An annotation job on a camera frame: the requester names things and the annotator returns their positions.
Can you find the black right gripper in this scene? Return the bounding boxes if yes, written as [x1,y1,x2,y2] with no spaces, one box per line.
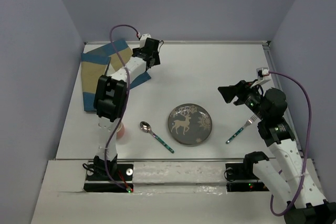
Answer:
[216,79,268,121]

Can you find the blue and tan cloth placemat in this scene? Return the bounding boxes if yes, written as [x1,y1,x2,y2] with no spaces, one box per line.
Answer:
[80,38,152,113]

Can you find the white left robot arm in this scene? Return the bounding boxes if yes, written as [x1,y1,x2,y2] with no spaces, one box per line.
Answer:
[93,34,160,179]

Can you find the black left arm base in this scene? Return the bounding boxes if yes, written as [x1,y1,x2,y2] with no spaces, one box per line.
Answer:
[82,162,134,193]

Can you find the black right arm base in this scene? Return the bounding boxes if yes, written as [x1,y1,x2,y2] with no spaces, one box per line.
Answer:
[223,163,269,193]

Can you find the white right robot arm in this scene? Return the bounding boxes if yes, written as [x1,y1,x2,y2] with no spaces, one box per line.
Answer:
[218,81,335,223]

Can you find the grey reindeer plate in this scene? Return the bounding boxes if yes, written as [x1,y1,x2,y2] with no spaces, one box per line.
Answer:
[167,103,213,146]

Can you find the pink mug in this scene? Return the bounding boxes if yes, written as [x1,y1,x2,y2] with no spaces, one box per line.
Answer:
[117,122,125,140]

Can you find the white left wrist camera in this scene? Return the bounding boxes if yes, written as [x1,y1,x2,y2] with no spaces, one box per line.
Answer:
[139,34,151,48]

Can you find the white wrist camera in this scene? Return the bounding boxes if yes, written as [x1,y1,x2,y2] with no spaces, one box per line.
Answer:
[139,34,151,48]
[256,67,270,80]

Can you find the fork with teal handle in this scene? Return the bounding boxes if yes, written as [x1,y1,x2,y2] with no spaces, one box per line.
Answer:
[226,115,258,144]

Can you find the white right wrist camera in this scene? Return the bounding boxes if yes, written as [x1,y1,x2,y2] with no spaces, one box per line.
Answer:
[256,67,270,80]

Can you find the spoon with teal handle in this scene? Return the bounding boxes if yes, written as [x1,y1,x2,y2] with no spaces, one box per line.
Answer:
[140,121,175,154]

